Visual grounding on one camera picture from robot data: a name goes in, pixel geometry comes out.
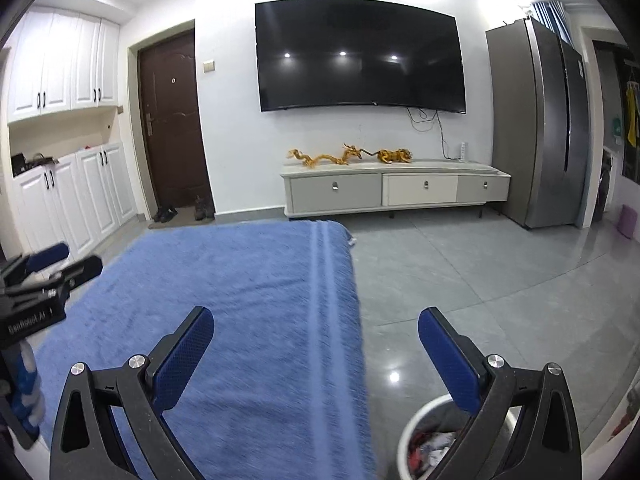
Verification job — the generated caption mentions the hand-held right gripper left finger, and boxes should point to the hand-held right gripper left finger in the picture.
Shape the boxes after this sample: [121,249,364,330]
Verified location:
[50,306,216,480]

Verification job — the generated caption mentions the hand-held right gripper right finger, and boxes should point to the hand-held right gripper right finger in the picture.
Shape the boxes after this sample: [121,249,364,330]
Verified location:
[418,307,584,480]

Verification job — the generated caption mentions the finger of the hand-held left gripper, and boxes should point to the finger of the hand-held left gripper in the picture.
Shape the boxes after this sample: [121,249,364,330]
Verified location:
[24,242,71,274]
[49,255,104,291]

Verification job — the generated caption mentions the white bin with black bag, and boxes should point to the white bin with black bag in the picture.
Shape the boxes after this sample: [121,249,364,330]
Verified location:
[397,393,522,480]

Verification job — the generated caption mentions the white base cabinet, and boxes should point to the white base cabinet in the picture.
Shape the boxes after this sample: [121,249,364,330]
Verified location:
[9,142,139,262]

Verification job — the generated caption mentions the blue blanket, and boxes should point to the blue blanket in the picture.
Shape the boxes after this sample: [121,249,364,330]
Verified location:
[32,219,379,480]

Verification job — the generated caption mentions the dark clutter on counter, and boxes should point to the dark clutter on counter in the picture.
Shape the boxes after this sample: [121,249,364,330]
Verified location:
[10,152,59,177]

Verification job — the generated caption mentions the door mat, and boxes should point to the door mat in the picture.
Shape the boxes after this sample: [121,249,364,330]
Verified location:
[147,204,217,229]

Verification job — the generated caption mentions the brown door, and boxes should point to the brown door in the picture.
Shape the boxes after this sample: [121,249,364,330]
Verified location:
[135,29,216,221]

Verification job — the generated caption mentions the white television cabinet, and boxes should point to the white television cabinet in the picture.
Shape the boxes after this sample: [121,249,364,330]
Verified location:
[279,158,512,221]

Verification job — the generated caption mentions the golden tiger figurine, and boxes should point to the golden tiger figurine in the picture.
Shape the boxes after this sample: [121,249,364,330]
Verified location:
[367,147,415,166]

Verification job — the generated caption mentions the golden dragon figurine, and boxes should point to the golden dragon figurine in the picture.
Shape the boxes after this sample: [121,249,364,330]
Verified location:
[285,143,366,167]

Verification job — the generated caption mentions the grey refrigerator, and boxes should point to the grey refrigerator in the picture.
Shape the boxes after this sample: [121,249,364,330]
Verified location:
[485,17,591,231]

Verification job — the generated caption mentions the yellow hanging cloth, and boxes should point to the yellow hanging cloth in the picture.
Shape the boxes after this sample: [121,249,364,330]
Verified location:
[624,82,640,149]

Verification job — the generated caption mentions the white wall cabinet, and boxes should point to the white wall cabinet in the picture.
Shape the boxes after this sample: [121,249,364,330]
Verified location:
[7,4,121,124]

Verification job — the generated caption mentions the television cables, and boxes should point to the television cables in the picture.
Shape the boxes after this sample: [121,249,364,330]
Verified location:
[407,107,452,162]

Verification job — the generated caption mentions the black wall television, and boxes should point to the black wall television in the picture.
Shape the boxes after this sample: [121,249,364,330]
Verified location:
[254,0,469,115]

